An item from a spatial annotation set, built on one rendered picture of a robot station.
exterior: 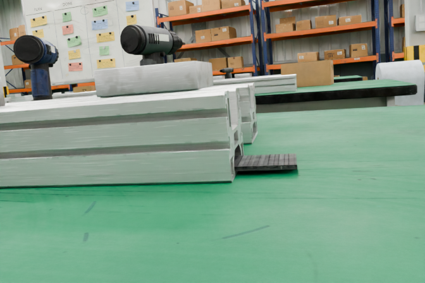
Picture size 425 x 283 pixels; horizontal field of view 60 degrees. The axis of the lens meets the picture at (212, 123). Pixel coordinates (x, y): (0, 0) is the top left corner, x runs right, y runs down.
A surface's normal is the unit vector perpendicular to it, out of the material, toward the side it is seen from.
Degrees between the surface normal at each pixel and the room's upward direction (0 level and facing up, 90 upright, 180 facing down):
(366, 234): 0
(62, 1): 90
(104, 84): 90
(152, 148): 90
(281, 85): 90
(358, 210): 0
